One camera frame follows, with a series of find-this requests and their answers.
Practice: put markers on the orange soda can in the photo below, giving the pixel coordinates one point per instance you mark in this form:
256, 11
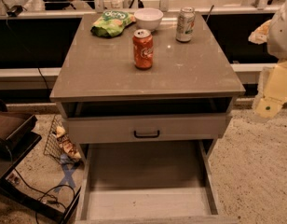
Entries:
143, 49

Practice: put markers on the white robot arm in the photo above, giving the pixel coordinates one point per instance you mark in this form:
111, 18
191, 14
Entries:
274, 33

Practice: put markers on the grey drawer cabinet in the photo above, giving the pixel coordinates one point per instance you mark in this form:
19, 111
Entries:
99, 79

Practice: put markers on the closed top drawer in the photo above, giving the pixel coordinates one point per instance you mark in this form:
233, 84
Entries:
172, 127

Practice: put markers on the open lower drawer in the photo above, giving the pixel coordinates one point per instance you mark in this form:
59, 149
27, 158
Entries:
149, 183

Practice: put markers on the silver green soda can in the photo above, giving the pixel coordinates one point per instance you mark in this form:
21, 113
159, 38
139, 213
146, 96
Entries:
185, 24

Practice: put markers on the white bowl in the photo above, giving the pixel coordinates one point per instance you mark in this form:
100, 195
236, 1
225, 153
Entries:
148, 18

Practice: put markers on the brown snack bag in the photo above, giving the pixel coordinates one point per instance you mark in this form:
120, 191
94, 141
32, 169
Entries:
66, 145

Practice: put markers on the green chip bag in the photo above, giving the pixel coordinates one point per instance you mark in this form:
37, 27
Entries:
112, 23

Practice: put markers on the blue tape cross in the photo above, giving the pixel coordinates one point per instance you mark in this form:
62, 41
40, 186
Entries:
68, 168

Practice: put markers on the black drawer handle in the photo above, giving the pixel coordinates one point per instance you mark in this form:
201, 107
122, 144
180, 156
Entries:
146, 135

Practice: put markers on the wire mesh basket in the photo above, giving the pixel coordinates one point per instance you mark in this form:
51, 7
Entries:
52, 148

